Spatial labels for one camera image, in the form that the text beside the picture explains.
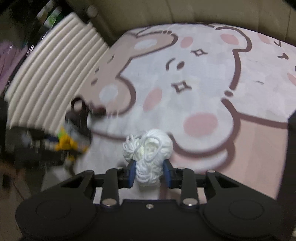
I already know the white yarn ball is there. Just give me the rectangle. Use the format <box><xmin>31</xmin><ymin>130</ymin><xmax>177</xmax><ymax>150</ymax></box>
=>
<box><xmin>122</xmin><ymin>129</ymin><xmax>173</xmax><ymax>186</ymax></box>

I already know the pink cartoon bear blanket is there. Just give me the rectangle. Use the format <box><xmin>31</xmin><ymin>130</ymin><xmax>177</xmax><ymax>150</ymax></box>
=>
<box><xmin>41</xmin><ymin>22</ymin><xmax>296</xmax><ymax>202</ymax></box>

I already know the black storage box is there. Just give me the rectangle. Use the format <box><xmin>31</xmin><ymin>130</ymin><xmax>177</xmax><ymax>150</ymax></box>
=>
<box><xmin>277</xmin><ymin>113</ymin><xmax>295</xmax><ymax>239</ymax></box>

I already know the white ribbed suitcase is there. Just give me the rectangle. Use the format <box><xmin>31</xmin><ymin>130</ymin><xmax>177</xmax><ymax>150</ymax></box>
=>
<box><xmin>4</xmin><ymin>13</ymin><xmax>108</xmax><ymax>133</ymax></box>

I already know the green white carton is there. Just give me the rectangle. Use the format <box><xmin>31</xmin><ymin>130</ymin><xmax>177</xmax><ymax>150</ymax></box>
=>
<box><xmin>37</xmin><ymin>1</ymin><xmax>61</xmax><ymax>29</ymax></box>

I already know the beige cabinet with doors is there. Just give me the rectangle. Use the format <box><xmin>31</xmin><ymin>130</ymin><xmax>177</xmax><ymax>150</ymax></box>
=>
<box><xmin>67</xmin><ymin>1</ymin><xmax>295</xmax><ymax>45</ymax></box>

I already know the pink clothing pile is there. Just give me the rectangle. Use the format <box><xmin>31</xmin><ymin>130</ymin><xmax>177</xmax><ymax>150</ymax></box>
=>
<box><xmin>0</xmin><ymin>41</ymin><xmax>28</xmax><ymax>92</ymax></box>

